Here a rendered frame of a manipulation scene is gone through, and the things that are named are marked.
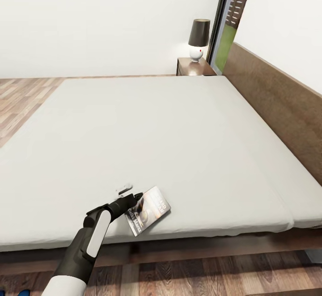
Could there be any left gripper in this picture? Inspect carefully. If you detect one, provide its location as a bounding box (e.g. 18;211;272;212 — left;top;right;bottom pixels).
114;193;143;216

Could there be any hardback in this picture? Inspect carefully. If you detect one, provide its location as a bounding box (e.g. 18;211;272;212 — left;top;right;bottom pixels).
125;185;171;237

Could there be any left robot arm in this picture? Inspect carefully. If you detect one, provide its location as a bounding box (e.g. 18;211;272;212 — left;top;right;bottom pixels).
41;183;143;296

